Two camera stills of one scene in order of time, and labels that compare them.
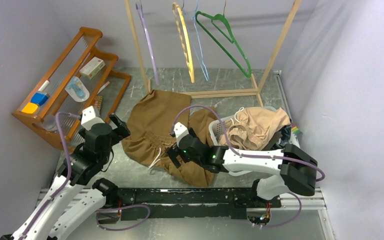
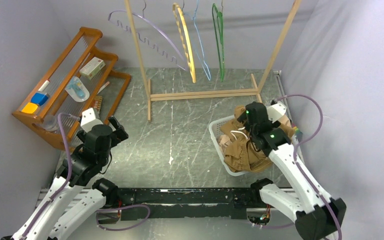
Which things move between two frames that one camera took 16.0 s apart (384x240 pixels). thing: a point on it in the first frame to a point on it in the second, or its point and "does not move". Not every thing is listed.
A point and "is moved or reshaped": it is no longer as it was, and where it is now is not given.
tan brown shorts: x=149 y=134 to x=243 y=158
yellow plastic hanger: x=178 y=12 does not move
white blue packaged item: x=76 y=89 does not move
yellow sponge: x=30 y=108 does not move
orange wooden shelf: x=82 y=77 does not move
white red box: x=92 y=67 does not move
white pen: x=102 y=87 does not move
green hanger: x=219 y=27 is moved or reshaped
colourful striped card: x=295 y=130 does not move
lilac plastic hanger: x=139 y=8 to x=143 y=17
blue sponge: x=39 y=98 does not move
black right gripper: x=173 y=153 to x=247 y=125
